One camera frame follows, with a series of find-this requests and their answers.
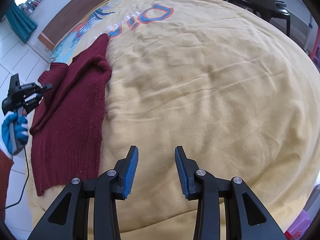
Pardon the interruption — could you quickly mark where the maroon knit sweater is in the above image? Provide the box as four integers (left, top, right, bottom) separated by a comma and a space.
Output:
30, 34, 111, 196

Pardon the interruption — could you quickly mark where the blue gloved left hand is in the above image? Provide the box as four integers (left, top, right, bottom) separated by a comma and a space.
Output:
1, 111, 29, 159

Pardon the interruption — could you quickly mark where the white wardrobe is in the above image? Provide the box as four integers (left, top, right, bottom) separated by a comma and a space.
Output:
0, 20, 49, 100

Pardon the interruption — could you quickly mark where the teal curtain left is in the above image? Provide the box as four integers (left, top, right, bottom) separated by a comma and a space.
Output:
5, 2, 37, 43

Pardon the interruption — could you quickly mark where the wooden headboard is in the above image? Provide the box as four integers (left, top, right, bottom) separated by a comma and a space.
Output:
37, 0, 106, 50

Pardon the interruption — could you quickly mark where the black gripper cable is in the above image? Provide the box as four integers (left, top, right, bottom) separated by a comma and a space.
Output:
4, 144, 30, 210

